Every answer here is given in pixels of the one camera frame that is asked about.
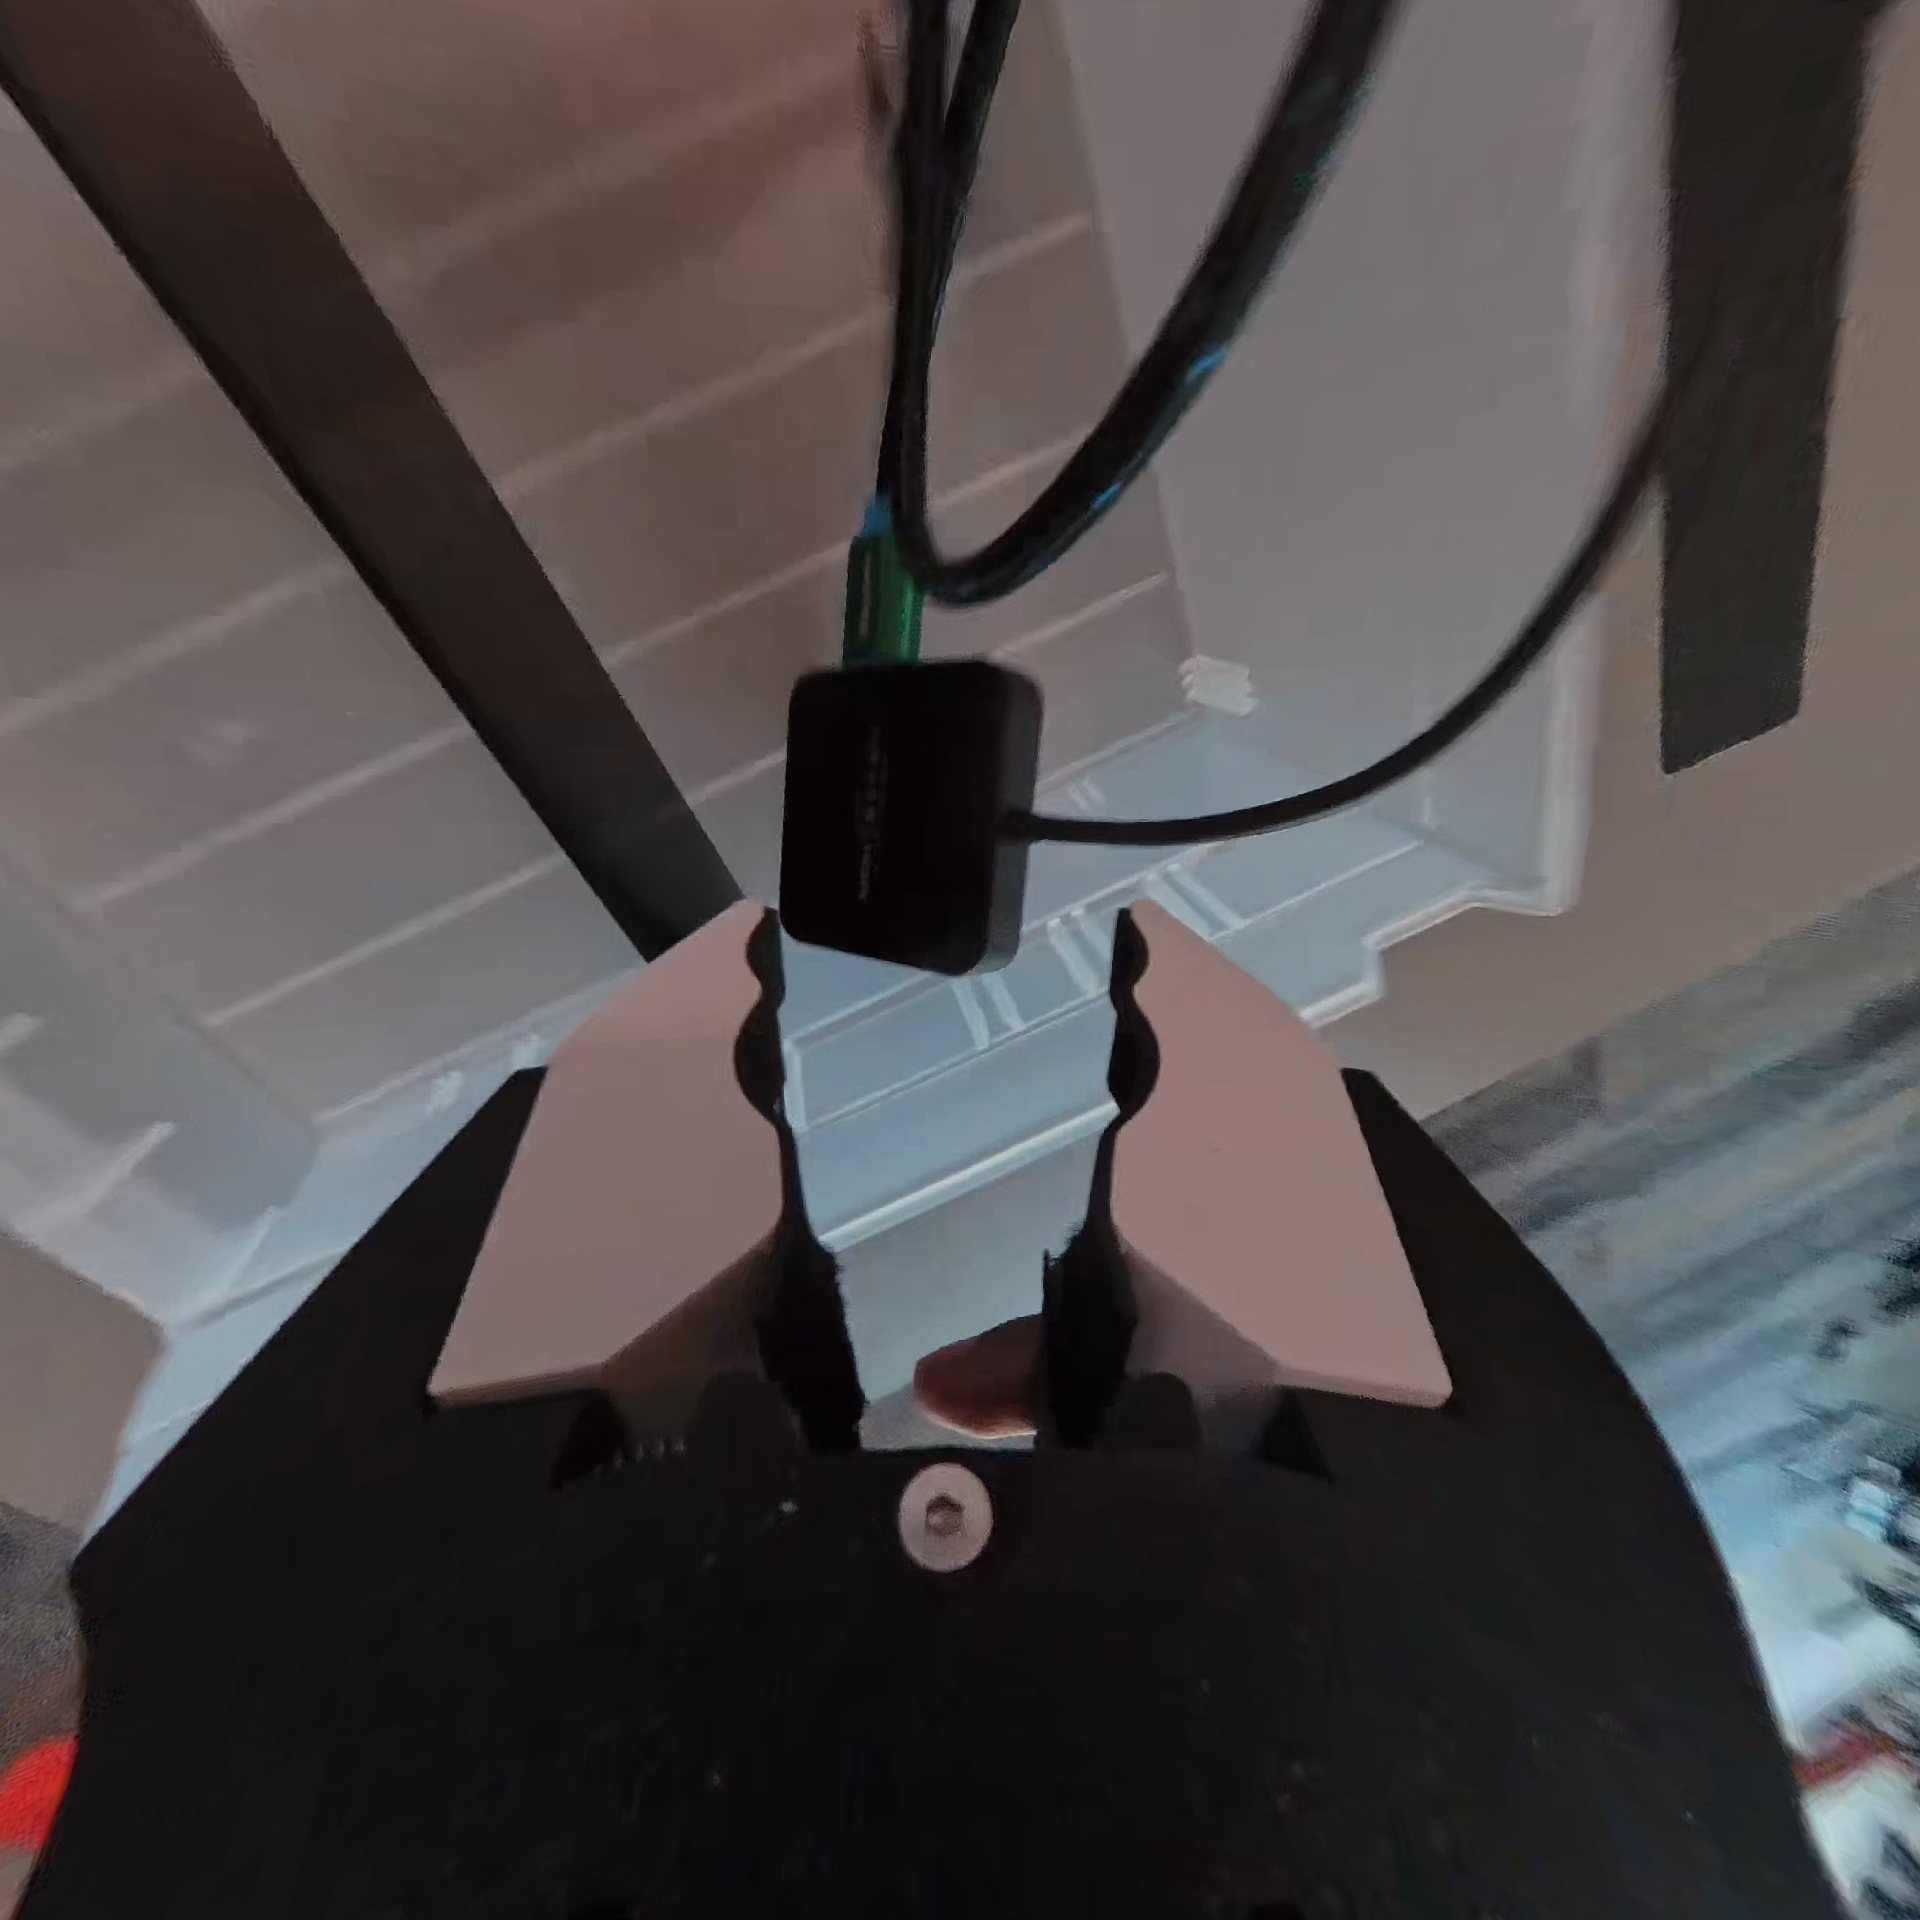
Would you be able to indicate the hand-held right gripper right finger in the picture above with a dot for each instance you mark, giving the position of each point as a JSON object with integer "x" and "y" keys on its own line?
{"x": 1258, "y": 1186}

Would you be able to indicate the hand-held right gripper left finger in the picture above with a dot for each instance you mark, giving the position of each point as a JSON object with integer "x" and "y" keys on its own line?
{"x": 630, "y": 1186}

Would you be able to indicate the grey desk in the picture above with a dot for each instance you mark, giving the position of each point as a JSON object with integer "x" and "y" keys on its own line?
{"x": 1859, "y": 719}

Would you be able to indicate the person's right hand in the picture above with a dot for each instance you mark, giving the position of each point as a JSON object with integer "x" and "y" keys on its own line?
{"x": 982, "y": 1378}

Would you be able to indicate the clear plastic bin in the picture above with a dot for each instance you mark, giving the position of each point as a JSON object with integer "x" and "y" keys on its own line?
{"x": 301, "y": 842}

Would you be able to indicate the black bar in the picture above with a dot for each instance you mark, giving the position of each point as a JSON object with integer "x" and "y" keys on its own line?
{"x": 373, "y": 436}

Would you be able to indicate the black strip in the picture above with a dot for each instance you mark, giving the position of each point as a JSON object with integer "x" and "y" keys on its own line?
{"x": 1754, "y": 448}

